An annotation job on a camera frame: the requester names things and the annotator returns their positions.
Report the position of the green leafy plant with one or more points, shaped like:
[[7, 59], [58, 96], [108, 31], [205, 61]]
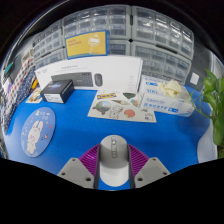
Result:
[[218, 126]]

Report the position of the cream disposable glove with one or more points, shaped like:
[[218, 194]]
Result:
[[173, 88]]

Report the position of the small black camera box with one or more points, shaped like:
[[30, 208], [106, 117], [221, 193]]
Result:
[[56, 91]]

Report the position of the navy polka dot cloth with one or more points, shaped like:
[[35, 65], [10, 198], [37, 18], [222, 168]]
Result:
[[18, 100]]

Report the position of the white wall socket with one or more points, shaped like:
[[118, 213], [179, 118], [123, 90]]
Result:
[[194, 78]]

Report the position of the round blue rabbit mouse pad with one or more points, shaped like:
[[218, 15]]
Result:
[[36, 131]]

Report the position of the grey white computer mouse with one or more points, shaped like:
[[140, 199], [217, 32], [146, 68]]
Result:
[[113, 163]]

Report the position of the white keyboard packaging box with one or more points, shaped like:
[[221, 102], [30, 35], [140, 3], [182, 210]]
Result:
[[120, 70]]

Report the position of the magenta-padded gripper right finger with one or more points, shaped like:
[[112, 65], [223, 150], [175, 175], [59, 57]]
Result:
[[151, 170]]

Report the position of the light wooden box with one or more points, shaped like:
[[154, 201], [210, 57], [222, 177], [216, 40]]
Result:
[[27, 56]]

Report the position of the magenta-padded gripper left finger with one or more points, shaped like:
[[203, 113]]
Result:
[[75, 171]]

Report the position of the white blue glove box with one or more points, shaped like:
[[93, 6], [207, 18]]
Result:
[[163, 105]]

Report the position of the cartoon sticker sheet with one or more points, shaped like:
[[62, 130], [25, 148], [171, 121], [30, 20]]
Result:
[[116, 111]]

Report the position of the yellow blue-edged box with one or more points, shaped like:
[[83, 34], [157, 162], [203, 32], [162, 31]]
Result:
[[86, 45]]

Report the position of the white plant pot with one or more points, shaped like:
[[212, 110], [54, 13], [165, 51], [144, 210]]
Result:
[[206, 146]]

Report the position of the red blue checked cloth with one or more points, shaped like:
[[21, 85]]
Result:
[[21, 78]]

